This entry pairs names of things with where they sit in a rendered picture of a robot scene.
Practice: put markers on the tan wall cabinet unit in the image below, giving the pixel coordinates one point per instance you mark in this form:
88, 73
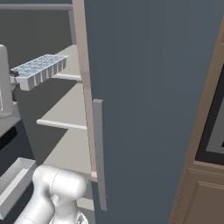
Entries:
192, 186

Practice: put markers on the blue-grey ice cube tray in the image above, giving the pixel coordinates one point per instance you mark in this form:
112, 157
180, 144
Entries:
40, 68

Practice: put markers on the tan cabinet door panel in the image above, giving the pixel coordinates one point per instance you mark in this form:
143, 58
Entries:
208, 201

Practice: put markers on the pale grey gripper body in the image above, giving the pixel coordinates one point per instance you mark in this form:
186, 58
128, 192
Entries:
4, 81

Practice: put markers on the dark blue-grey fridge door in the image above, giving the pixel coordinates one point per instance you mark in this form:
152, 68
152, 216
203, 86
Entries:
151, 110

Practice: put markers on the black built-in oven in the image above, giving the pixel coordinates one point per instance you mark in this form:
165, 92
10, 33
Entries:
211, 131

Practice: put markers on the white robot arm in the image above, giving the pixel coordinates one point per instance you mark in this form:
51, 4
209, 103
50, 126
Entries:
61, 186

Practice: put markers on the tan fridge housing frame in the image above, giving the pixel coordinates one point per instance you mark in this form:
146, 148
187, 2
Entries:
84, 73

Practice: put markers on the pale grey freezer shelf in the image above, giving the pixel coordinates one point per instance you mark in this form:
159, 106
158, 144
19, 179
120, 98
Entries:
73, 151
70, 110
70, 62

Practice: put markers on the grey freezer door bin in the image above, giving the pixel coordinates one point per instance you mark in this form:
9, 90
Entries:
14, 183

